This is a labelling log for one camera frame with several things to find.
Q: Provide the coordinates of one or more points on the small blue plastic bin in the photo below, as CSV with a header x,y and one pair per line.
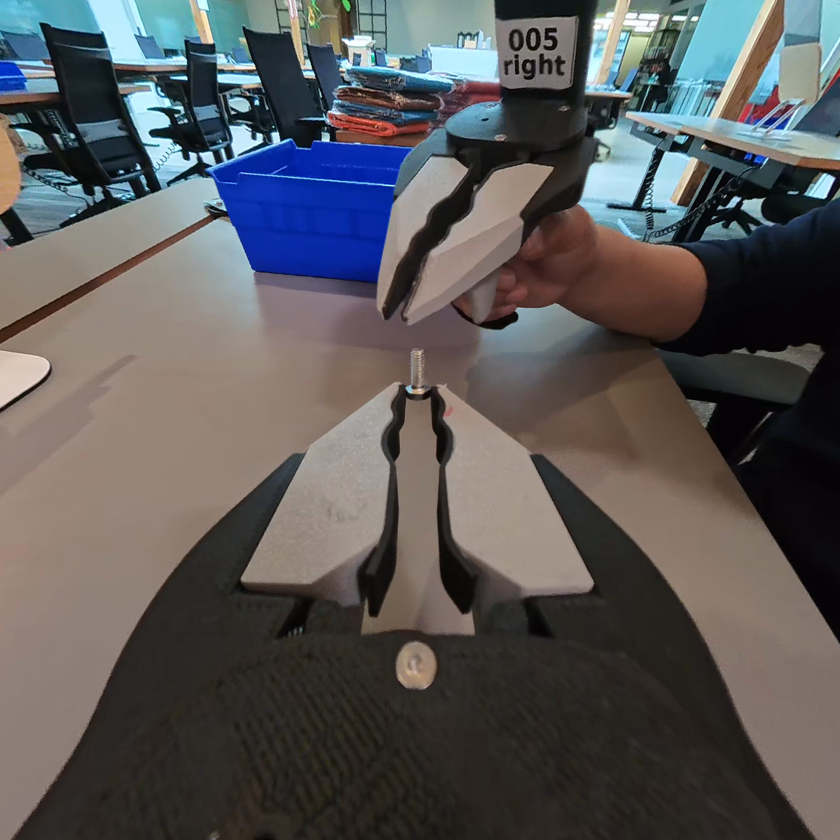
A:
x,y
10,75

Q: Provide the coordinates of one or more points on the white lamp base plate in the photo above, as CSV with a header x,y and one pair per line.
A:
x,y
16,377

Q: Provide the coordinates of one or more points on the black mesh office chair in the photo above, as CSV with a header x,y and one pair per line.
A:
x,y
741,377

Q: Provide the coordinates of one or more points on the cardboard box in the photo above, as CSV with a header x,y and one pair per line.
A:
x,y
358,49

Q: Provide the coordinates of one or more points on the person's right hand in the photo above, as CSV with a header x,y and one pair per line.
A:
x,y
558,262

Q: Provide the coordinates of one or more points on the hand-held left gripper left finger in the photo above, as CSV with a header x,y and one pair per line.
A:
x,y
321,512

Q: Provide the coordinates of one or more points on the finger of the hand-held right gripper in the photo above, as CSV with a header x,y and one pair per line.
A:
x,y
420,197
485,229

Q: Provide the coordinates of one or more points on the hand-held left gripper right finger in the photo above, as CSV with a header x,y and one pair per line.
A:
x,y
518,518

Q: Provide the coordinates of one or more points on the short steel bolt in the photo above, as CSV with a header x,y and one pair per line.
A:
x,y
416,371

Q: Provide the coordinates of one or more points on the wooden top desk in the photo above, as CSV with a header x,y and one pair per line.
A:
x,y
374,138
722,134
59,92

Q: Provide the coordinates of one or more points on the white counter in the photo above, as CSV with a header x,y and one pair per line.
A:
x,y
459,62

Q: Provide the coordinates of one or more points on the wooden post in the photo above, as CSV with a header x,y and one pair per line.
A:
x,y
728,98
613,39

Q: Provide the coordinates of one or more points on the tilted grey board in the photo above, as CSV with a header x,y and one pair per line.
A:
x,y
800,72

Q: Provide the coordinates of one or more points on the green potted plant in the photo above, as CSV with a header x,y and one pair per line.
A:
x,y
315,13

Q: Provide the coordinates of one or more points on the stack of folded cloth packets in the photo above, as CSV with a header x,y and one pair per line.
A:
x,y
387,98

